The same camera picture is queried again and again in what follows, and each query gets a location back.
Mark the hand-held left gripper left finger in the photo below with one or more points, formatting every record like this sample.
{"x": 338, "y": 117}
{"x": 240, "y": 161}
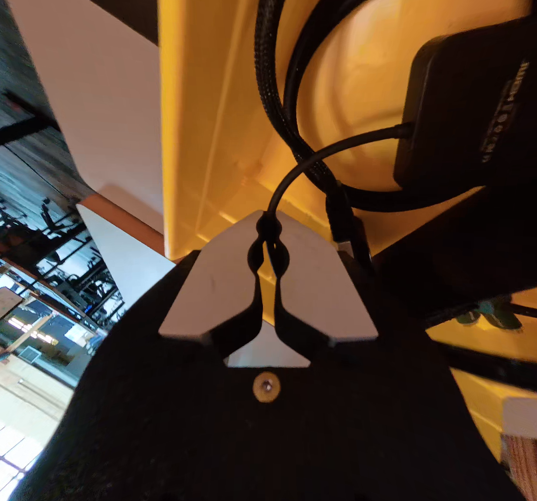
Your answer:
{"x": 218, "y": 291}

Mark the dark video switch box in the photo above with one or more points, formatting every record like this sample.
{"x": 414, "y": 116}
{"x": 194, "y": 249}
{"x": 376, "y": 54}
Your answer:
{"x": 461, "y": 110}

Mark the yellow plastic bin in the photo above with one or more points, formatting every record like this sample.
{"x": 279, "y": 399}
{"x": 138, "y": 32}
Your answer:
{"x": 201, "y": 89}

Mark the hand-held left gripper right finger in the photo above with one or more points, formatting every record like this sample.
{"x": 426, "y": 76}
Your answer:
{"x": 319, "y": 295}

